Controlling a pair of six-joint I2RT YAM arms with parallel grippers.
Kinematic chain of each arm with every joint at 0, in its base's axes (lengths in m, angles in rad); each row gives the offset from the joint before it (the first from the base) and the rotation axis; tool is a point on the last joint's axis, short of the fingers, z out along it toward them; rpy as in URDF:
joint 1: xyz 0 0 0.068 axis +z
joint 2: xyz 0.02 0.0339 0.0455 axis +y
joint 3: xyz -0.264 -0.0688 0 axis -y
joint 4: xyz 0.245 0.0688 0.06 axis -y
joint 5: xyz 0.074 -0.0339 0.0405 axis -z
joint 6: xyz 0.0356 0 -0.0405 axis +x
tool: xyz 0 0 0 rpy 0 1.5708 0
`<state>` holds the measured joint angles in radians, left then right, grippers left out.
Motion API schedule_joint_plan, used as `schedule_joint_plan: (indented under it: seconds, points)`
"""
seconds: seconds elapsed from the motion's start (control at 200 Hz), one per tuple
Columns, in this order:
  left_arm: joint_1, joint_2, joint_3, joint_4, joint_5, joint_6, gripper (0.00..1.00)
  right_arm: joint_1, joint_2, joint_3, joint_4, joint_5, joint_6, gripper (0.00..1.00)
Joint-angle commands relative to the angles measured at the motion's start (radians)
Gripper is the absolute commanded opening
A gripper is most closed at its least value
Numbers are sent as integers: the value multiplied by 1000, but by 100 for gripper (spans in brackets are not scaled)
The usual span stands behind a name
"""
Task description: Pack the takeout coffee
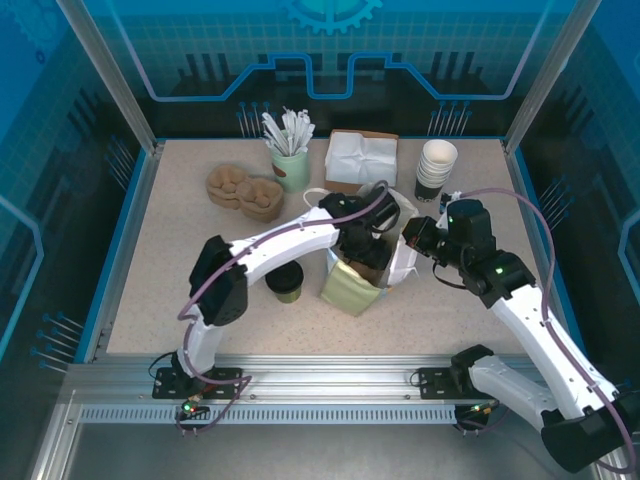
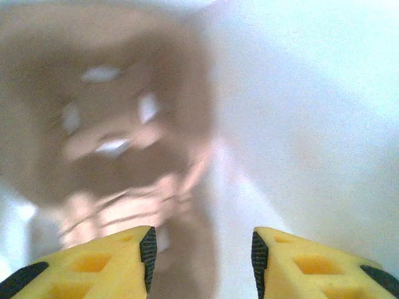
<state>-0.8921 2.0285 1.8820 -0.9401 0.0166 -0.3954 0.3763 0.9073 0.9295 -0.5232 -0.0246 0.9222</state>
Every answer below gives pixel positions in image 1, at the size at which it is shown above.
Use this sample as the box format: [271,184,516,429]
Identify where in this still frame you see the aluminium mounting rail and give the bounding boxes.
[64,353,556,402]

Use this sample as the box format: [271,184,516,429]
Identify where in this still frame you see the small connector with lights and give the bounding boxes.
[177,397,210,420]
[457,402,501,419]

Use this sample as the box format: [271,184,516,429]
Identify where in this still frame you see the white and green paper bag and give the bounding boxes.
[302,182,421,317]

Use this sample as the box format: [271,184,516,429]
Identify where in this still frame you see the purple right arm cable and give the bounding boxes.
[454,186,636,474]

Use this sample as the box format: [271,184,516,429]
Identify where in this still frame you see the black plastic cup lid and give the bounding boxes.
[264,262,305,294]

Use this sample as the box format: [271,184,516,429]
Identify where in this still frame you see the brown cardboard cup carrier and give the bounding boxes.
[206,164,285,224]

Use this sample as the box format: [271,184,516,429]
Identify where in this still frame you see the aluminium frame post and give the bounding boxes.
[55,0,167,157]
[502,0,604,156]

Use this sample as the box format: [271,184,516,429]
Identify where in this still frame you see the slotted grey cable duct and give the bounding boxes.
[78,404,460,426]

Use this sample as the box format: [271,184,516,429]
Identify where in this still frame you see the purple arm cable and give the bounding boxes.
[174,179,401,436]
[454,186,636,474]

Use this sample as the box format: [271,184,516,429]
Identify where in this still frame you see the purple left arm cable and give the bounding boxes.
[174,179,401,436]

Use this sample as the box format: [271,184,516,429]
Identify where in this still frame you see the stack of white paper cups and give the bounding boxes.
[416,139,459,187]

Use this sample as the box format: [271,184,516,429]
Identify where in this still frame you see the green straw holder mug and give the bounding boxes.
[271,129,311,195]

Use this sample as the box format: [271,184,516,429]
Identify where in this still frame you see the dark printed paper cup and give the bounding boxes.
[413,178,446,204]

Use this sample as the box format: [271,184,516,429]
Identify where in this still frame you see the white napkins on brown box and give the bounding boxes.
[323,128,400,191]

